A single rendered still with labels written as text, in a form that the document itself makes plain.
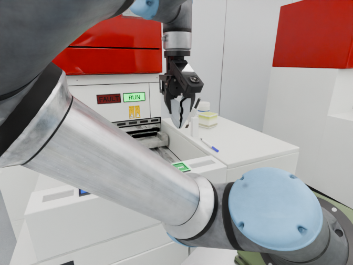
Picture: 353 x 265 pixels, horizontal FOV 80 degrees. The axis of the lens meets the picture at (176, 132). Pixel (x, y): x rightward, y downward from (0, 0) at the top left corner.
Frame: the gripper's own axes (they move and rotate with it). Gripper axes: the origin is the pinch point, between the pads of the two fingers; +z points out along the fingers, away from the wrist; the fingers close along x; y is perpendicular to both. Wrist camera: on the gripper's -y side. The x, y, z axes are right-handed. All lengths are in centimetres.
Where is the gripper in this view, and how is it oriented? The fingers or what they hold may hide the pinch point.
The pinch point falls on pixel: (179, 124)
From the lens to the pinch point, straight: 60.4
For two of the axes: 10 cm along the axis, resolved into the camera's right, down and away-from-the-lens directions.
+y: -4.1, -2.9, 8.6
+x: -9.1, 1.3, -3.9
